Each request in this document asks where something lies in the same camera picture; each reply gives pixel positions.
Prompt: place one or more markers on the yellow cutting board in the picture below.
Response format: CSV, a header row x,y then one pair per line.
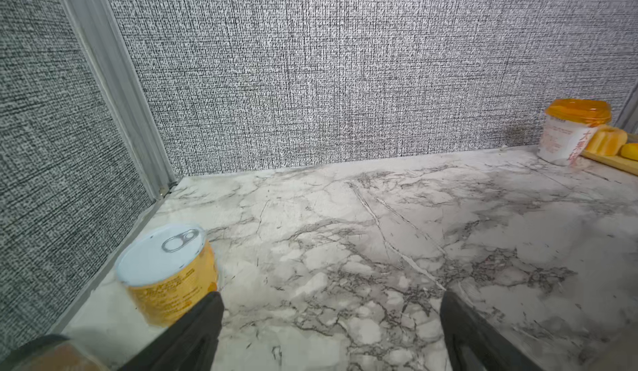
x,y
617,161

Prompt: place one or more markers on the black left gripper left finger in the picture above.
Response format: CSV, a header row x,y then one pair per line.
x,y
189,344

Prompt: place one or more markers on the orange lid instant noodle cup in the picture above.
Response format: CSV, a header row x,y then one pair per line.
x,y
569,125

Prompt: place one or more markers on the yellow bread loaf toy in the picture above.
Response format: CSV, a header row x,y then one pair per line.
x,y
629,151

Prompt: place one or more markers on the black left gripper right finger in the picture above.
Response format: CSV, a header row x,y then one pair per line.
x,y
473,344

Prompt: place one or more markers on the yellow bundt cake toy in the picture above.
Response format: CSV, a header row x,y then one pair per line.
x,y
607,141

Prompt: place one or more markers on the yellow tin can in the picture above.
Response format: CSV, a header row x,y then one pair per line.
x,y
168,271

